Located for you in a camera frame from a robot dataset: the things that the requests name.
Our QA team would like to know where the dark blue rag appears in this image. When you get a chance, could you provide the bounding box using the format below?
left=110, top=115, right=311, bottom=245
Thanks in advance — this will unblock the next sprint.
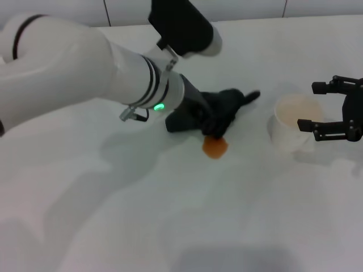
left=164, top=88, right=261, bottom=140

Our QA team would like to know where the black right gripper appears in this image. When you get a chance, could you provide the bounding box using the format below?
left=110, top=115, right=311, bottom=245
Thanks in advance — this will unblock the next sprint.
left=297, top=75, right=363, bottom=143

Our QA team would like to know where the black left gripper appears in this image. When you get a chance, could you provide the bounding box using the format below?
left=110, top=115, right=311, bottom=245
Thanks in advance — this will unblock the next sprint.
left=180, top=74, right=213, bottom=123

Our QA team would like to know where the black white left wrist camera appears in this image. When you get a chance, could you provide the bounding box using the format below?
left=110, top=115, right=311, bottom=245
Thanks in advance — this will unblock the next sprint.
left=147, top=0, right=223, bottom=60

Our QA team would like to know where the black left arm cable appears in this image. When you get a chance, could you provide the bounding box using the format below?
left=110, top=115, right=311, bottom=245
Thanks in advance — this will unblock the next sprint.
left=119, top=104, right=150, bottom=123

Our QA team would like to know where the brown liquid stain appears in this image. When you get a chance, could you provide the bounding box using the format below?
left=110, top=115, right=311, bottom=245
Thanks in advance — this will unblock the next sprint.
left=201, top=135, right=229, bottom=160

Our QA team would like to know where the white plastic cup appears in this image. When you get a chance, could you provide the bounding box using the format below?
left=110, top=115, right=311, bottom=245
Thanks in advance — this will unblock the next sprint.
left=268, top=94, right=324, bottom=155

